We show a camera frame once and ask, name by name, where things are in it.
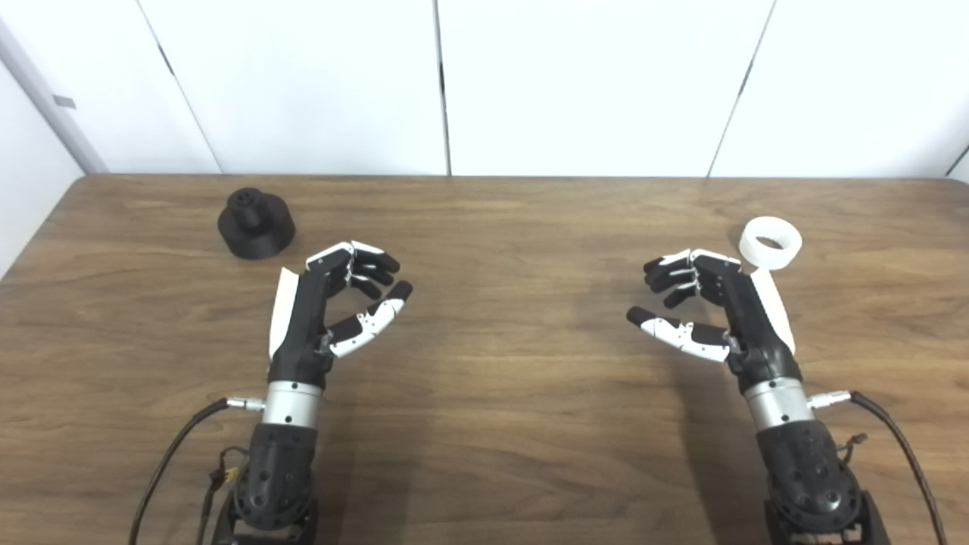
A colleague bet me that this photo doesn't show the round black plastic part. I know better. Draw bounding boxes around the round black plastic part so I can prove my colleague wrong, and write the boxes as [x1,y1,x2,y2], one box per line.
[218,188,296,260]

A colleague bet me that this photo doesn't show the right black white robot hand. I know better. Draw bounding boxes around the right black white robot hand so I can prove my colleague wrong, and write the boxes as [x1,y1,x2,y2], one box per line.
[626,248,803,394]

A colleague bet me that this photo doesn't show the left arm thin wires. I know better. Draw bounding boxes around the left arm thin wires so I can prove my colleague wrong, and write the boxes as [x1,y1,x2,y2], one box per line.
[198,447,251,545]

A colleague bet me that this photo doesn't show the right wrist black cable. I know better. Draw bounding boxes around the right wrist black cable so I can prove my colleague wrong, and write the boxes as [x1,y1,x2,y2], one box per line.
[806,390,947,545]

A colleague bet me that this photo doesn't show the grey vertical wall post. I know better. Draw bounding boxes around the grey vertical wall post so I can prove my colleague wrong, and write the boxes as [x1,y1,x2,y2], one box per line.
[0,15,111,176]

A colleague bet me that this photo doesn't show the white plastic ring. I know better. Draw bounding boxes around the white plastic ring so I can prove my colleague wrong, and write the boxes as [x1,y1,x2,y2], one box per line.
[739,216,803,270]

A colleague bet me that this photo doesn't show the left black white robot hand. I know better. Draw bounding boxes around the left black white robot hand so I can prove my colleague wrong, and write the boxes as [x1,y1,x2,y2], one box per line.
[268,241,414,391]

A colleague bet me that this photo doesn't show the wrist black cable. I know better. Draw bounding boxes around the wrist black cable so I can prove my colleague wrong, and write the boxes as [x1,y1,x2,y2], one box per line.
[806,390,947,545]
[127,397,267,545]

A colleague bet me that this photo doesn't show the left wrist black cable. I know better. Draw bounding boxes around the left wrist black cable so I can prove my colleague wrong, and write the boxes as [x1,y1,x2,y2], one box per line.
[127,397,267,545]

